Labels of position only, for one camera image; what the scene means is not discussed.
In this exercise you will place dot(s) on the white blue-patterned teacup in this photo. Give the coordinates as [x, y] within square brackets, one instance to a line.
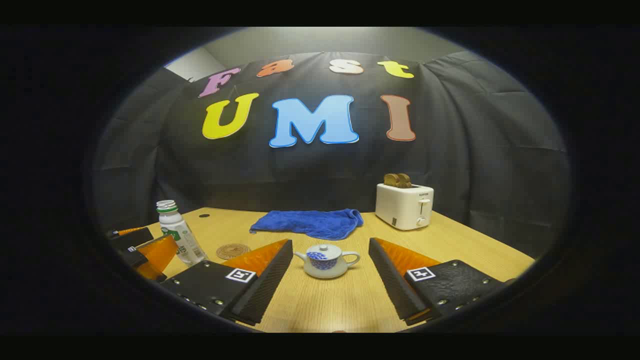
[325, 269]

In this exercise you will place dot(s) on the white plastic water bottle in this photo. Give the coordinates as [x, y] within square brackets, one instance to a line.
[180, 235]

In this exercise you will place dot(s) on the white toaster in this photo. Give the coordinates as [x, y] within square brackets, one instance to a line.
[402, 207]

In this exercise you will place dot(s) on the black backdrop cloth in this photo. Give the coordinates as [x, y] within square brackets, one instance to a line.
[450, 150]

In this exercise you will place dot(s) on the blue towel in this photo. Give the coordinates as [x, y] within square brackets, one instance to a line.
[310, 222]

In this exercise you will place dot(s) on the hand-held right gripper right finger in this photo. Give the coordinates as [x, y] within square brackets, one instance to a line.
[392, 280]

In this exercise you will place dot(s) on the round woven coaster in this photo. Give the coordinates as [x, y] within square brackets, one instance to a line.
[232, 251]

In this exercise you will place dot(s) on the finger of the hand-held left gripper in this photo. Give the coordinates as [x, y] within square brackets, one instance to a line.
[132, 239]
[160, 252]

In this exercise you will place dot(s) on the brown bread slice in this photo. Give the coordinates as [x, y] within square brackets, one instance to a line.
[405, 180]
[391, 180]

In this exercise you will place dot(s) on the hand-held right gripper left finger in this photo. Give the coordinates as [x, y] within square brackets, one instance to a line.
[265, 285]

